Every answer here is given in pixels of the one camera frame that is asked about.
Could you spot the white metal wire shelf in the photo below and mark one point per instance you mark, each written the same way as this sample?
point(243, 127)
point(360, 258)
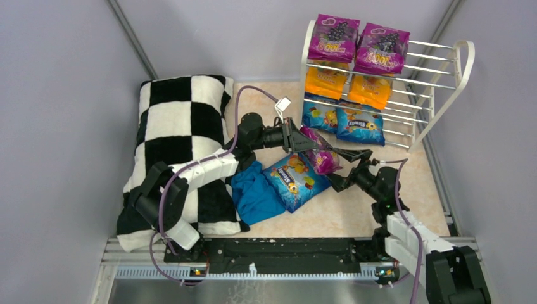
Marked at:
point(415, 104)

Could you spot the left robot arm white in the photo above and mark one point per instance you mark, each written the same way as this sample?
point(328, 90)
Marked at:
point(162, 195)

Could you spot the blue candy bag on shelf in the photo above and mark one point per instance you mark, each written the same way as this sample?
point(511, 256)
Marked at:
point(363, 125)

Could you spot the aluminium frame rail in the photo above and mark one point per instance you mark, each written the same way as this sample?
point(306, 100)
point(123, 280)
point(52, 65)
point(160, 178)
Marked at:
point(377, 283)

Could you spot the blue candy bag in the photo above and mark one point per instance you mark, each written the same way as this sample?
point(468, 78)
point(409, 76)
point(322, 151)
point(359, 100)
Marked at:
point(295, 181)
point(363, 125)
point(319, 113)

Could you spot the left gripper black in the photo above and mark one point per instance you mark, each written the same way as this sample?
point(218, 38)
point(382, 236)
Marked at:
point(287, 135)

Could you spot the black white checkered pillow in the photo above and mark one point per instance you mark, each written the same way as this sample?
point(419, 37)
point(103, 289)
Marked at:
point(181, 119)

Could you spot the orange candy bag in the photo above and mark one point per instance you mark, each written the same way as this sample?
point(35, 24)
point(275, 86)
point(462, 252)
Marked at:
point(325, 82)
point(370, 91)

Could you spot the purple candy bag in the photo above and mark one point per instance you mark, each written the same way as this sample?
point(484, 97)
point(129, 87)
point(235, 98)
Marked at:
point(381, 50)
point(323, 160)
point(334, 39)

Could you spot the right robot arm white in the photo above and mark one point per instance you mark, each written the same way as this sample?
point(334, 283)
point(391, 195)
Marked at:
point(419, 239)

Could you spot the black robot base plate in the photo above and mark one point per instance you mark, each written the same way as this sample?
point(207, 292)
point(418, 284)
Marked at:
point(301, 255)

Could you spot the blue cloth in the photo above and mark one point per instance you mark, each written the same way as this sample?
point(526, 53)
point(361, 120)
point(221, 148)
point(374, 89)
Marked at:
point(254, 198)

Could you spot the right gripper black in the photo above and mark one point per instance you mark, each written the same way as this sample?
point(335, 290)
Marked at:
point(350, 171)

